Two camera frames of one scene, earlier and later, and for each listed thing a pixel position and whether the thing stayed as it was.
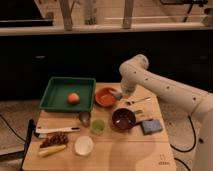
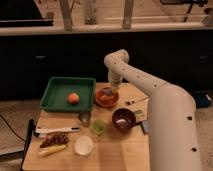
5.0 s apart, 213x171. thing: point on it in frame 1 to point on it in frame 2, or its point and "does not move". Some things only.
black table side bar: [28, 139] does not move
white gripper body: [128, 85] to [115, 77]
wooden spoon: [131, 102] does not move
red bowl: [104, 97] does not move
